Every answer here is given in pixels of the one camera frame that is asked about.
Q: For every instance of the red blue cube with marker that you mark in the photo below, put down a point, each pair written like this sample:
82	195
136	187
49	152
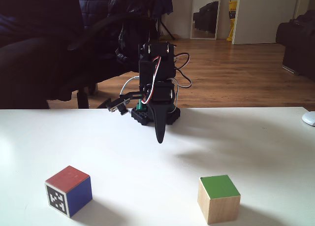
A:
70	190

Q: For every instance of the black office chair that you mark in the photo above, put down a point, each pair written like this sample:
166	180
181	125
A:
37	63

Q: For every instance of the wooden cube with green face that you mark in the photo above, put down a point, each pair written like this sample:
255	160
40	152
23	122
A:
217	199

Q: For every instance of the white door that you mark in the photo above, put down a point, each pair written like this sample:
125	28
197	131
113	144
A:
265	14

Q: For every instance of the white framed mirror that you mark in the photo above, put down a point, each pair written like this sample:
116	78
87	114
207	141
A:
205	14

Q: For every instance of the black tripod stand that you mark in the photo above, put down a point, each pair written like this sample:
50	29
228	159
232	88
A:
165	27

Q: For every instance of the yellow bag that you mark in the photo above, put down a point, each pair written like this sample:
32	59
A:
232	19

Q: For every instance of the white computer mouse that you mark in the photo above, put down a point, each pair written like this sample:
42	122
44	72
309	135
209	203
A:
309	119

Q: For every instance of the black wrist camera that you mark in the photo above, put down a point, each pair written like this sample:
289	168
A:
118	105

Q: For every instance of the dark quilted jacket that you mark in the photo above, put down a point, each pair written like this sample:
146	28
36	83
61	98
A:
118	2

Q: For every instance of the green circuit board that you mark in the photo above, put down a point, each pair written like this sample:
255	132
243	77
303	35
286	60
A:
141	106

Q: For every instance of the black sofa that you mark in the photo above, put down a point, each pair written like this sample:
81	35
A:
300	43

